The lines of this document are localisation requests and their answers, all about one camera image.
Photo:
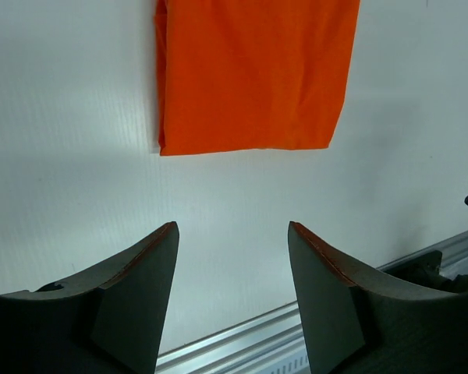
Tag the orange t shirt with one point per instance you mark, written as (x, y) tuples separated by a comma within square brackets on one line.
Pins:
[(242, 75)]

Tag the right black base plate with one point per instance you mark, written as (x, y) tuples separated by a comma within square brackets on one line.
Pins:
[(431, 270)]

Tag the aluminium mounting rail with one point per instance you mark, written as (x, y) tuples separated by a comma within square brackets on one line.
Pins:
[(262, 341)]

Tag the white slotted cable duct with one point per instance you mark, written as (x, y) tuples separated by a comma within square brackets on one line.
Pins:
[(289, 365)]

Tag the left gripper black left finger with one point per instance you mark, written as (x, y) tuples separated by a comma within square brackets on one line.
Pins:
[(108, 318)]

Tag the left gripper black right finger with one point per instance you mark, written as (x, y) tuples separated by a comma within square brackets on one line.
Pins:
[(359, 319)]

